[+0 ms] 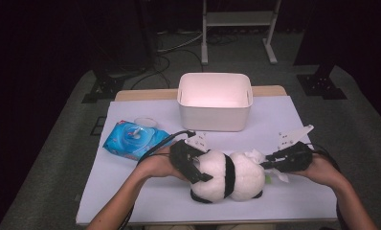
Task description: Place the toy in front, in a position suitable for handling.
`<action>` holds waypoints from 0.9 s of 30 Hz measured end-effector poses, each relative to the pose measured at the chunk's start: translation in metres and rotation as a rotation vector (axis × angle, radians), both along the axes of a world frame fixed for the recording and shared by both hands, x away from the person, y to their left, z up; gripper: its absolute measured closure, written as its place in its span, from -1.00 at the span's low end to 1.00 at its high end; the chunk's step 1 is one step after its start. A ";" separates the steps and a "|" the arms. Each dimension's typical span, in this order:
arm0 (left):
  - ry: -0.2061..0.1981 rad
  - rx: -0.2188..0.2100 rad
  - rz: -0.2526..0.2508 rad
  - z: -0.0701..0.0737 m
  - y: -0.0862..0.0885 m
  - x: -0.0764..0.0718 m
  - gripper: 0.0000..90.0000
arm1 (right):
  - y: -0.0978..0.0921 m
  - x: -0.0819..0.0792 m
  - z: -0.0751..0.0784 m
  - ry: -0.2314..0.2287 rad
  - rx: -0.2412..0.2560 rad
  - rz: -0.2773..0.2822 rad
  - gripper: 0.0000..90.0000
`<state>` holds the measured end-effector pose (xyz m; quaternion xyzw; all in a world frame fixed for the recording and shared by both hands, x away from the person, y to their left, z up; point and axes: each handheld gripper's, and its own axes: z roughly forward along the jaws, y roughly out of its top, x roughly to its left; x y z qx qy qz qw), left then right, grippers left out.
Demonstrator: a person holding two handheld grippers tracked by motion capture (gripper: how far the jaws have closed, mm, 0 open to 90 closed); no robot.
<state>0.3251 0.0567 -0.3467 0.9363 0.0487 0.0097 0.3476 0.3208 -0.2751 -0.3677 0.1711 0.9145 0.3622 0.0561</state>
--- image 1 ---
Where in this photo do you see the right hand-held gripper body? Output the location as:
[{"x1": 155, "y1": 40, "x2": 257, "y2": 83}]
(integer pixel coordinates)
[{"x1": 278, "y1": 124, "x2": 315, "y2": 173}]

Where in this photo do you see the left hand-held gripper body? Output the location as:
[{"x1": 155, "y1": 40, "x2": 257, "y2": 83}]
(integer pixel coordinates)
[{"x1": 168, "y1": 132, "x2": 210, "y2": 184}]

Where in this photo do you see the white wet wipe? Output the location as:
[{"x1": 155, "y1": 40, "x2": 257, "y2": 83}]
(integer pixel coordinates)
[{"x1": 244, "y1": 148, "x2": 290, "y2": 184}]

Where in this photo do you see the panda plush toy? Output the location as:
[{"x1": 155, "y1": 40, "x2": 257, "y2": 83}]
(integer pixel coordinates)
[{"x1": 190, "y1": 149, "x2": 273, "y2": 204}]

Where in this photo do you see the blue wet wipes packet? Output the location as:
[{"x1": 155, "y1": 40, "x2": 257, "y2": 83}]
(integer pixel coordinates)
[{"x1": 101, "y1": 117, "x2": 174, "y2": 161}]

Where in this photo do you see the white plastic storage box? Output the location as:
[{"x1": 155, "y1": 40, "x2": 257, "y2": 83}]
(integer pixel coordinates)
[{"x1": 176, "y1": 72, "x2": 254, "y2": 132}]

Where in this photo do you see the person's left hand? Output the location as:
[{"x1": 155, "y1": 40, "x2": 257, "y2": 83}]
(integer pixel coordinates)
[{"x1": 136, "y1": 152, "x2": 188, "y2": 181}]

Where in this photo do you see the person's right hand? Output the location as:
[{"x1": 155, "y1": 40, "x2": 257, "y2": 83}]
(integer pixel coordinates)
[{"x1": 292, "y1": 156, "x2": 349, "y2": 190}]

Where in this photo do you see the white table sheet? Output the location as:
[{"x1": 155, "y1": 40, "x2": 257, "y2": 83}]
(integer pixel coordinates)
[{"x1": 76, "y1": 95, "x2": 339, "y2": 226}]

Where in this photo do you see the black stand base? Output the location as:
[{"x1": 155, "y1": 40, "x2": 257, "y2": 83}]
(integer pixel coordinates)
[
  {"x1": 81, "y1": 68, "x2": 126, "y2": 104},
  {"x1": 296, "y1": 62, "x2": 348, "y2": 101}
]

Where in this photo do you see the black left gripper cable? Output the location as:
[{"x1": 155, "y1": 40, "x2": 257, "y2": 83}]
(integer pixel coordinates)
[{"x1": 117, "y1": 128, "x2": 197, "y2": 230}]

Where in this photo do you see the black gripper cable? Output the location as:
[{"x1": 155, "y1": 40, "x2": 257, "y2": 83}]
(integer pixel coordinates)
[
  {"x1": 117, "y1": 128, "x2": 197, "y2": 230},
  {"x1": 310, "y1": 144, "x2": 342, "y2": 173}
]

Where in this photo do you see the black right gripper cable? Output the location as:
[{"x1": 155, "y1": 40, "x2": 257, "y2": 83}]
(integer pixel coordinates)
[{"x1": 310, "y1": 144, "x2": 342, "y2": 173}]

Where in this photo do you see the black floor cable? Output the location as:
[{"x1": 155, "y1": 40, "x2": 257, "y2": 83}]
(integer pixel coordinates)
[{"x1": 130, "y1": 53, "x2": 172, "y2": 90}]

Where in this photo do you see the black floor bracket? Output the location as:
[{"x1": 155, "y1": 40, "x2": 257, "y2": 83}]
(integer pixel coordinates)
[{"x1": 90, "y1": 116, "x2": 107, "y2": 137}]

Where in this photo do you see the white floor cable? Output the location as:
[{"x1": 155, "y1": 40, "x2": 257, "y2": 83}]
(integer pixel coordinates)
[{"x1": 156, "y1": 30, "x2": 204, "y2": 54}]

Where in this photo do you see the white metal stand frame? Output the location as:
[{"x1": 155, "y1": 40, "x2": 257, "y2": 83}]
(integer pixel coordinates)
[{"x1": 200, "y1": 0, "x2": 282, "y2": 66}]

